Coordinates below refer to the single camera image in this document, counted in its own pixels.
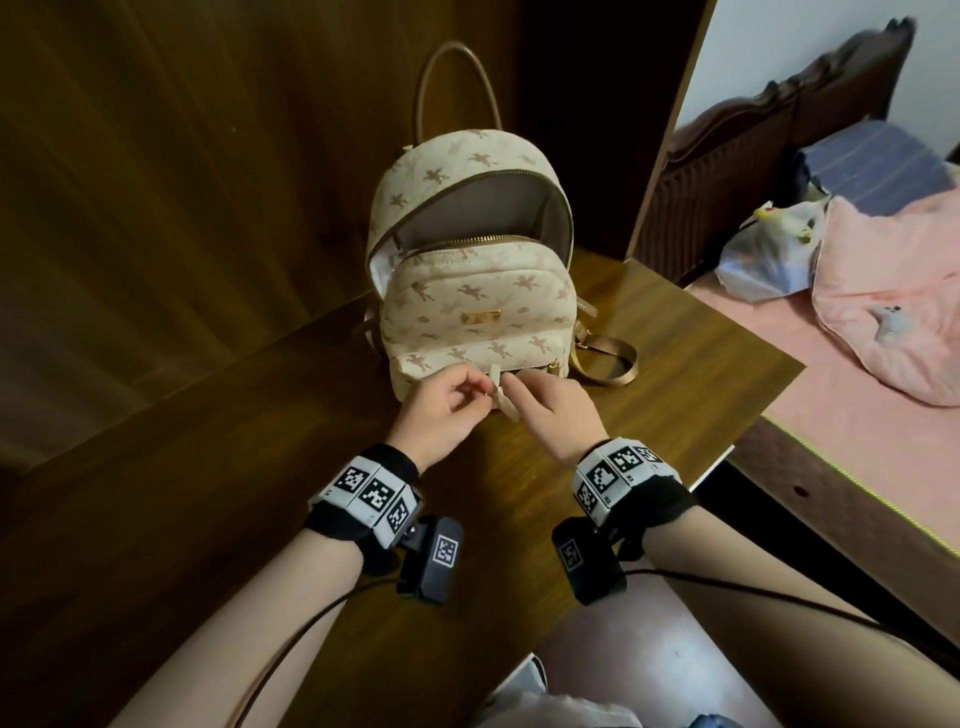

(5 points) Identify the person's left hand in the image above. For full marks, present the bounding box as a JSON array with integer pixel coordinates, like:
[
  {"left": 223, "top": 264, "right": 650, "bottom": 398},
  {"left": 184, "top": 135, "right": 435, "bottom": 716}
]
[{"left": 384, "top": 365, "right": 496, "bottom": 475}]

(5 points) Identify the person's right hand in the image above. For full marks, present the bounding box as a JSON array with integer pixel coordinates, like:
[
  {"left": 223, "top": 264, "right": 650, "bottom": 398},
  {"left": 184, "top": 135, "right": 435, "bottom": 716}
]
[{"left": 498, "top": 371, "right": 610, "bottom": 470}]

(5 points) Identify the cream patterned backpack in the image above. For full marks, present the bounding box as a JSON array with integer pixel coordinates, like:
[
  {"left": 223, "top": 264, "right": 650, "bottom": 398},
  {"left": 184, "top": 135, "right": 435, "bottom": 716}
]
[{"left": 363, "top": 41, "right": 640, "bottom": 421}]

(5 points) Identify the person's right forearm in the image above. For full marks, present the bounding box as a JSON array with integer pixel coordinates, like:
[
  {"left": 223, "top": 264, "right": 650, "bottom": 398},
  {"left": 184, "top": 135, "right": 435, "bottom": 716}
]
[{"left": 644, "top": 506, "right": 960, "bottom": 728}]

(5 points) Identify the person's left forearm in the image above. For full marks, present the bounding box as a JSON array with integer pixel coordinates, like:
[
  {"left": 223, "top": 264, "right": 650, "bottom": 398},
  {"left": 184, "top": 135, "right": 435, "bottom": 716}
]
[{"left": 112, "top": 528, "right": 365, "bottom": 728}]

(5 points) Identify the person's white shoe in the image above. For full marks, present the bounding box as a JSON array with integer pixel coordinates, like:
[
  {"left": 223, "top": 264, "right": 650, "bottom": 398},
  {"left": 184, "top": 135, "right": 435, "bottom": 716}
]
[{"left": 494, "top": 652, "right": 549, "bottom": 699}]

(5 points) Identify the person's grey clothing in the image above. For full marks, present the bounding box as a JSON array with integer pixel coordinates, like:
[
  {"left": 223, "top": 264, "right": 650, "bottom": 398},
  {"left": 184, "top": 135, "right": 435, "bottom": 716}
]
[{"left": 472, "top": 689, "right": 646, "bottom": 728}]

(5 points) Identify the right black marker wristband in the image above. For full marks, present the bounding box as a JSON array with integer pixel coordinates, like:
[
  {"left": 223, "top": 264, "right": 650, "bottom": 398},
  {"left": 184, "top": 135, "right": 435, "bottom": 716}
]
[{"left": 571, "top": 437, "right": 699, "bottom": 560}]

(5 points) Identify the black marker wristband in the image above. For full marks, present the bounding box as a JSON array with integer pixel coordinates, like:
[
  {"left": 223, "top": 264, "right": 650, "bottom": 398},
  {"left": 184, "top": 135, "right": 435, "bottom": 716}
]
[
  {"left": 305, "top": 443, "right": 423, "bottom": 556},
  {"left": 571, "top": 437, "right": 699, "bottom": 560}
]

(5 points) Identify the left black marker wristband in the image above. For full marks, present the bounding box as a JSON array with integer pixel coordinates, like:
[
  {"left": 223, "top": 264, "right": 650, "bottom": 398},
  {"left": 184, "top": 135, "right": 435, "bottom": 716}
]
[{"left": 305, "top": 443, "right": 423, "bottom": 556}]

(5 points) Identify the translucent plastic shopping bag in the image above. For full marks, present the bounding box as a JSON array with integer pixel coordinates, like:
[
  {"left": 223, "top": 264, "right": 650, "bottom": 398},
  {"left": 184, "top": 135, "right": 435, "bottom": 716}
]
[{"left": 716, "top": 198, "right": 834, "bottom": 304}]

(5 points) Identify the pink bed sheet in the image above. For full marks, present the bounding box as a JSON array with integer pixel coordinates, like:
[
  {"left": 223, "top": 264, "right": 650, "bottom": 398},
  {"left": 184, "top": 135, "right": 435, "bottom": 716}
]
[{"left": 686, "top": 269, "right": 960, "bottom": 538}]

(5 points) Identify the dark carved bed headboard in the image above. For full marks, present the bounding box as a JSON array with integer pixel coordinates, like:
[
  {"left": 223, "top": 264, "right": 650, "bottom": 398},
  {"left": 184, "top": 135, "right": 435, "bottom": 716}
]
[{"left": 633, "top": 16, "right": 916, "bottom": 283}]

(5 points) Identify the dark wooden shelf cabinet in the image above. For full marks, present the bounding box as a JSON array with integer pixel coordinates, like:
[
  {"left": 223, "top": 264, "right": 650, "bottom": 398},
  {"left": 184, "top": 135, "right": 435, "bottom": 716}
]
[{"left": 517, "top": 0, "right": 718, "bottom": 260}]

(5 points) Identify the pink quilt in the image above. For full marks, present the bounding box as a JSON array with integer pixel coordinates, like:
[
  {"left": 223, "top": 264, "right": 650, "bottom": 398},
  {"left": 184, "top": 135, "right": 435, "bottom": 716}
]
[{"left": 811, "top": 191, "right": 960, "bottom": 409}]

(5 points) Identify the blue checkered pillow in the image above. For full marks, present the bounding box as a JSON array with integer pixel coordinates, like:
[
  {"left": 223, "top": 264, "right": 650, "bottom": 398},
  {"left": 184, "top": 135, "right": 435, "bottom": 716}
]
[{"left": 798, "top": 119, "right": 958, "bottom": 215}]

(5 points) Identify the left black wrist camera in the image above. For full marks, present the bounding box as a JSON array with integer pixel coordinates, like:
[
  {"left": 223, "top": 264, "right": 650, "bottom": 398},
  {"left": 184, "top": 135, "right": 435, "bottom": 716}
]
[{"left": 395, "top": 515, "right": 465, "bottom": 605}]

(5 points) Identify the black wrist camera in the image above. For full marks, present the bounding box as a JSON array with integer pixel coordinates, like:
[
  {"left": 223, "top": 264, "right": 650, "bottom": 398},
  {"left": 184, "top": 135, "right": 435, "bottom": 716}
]
[
  {"left": 395, "top": 515, "right": 465, "bottom": 605},
  {"left": 551, "top": 517, "right": 628, "bottom": 607}
]

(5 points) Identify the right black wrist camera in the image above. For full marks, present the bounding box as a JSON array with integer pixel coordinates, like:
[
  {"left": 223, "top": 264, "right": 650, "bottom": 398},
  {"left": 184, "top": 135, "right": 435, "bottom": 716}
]
[{"left": 551, "top": 517, "right": 628, "bottom": 607}]

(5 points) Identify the left black camera cable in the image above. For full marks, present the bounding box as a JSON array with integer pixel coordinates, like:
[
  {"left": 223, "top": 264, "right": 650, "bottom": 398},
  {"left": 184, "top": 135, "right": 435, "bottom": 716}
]
[{"left": 243, "top": 581, "right": 403, "bottom": 728}]

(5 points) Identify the black camera cable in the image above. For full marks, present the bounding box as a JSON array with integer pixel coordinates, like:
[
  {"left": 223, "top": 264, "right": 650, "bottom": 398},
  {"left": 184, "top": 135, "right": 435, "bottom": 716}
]
[
  {"left": 243, "top": 581, "right": 403, "bottom": 728},
  {"left": 622, "top": 569, "right": 960, "bottom": 661}
]

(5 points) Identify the right black camera cable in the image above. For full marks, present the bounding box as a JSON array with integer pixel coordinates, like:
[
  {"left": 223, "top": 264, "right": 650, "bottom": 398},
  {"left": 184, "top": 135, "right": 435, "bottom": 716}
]
[{"left": 622, "top": 569, "right": 960, "bottom": 661}]

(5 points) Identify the dark wooden bed rail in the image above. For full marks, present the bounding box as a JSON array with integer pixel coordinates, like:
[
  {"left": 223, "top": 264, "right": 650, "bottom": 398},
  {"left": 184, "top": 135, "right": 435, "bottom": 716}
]
[{"left": 731, "top": 416, "right": 960, "bottom": 643}]

